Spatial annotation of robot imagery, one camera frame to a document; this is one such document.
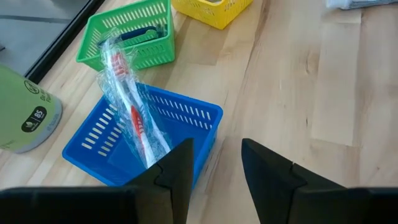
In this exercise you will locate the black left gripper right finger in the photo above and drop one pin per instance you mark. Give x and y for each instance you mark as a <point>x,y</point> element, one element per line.
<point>280,193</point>

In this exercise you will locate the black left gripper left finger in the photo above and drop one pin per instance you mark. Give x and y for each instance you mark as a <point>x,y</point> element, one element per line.
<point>168,193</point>

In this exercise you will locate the red toothbrush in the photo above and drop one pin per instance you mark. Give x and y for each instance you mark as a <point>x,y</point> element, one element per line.
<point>138,123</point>

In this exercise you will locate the dark blue disposable razor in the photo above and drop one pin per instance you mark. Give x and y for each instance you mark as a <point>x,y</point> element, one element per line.
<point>136,32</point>

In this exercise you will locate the blue plastic basket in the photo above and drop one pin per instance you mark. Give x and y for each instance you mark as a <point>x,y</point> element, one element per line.
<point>118,155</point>

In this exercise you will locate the green plastic basket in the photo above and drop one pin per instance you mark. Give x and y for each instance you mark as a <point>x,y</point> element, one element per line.
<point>161,62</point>

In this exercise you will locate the green disinfecting wipes canister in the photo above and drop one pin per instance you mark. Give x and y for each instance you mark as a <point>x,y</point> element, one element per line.
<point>18,109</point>

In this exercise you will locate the yellow plastic basket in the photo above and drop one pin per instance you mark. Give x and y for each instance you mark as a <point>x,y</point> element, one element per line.
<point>217,21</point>

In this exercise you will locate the small white toothpaste tube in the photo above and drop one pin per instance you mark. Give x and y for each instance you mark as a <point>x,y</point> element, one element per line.
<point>357,3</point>

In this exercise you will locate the black aluminium table frame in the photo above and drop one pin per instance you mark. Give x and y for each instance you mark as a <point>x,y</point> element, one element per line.
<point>62,40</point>

